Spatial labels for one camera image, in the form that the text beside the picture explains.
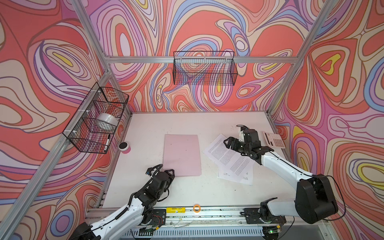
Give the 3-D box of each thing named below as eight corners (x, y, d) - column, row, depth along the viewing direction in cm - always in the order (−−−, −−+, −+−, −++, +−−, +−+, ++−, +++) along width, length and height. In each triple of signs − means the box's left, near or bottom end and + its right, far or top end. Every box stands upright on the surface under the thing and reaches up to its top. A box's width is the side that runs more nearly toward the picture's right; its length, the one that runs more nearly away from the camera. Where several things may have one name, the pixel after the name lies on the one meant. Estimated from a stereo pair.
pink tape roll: (121, 153, 99) (117, 148, 94) (123, 146, 103) (120, 141, 98) (129, 153, 99) (126, 148, 94) (132, 146, 103) (128, 141, 98)
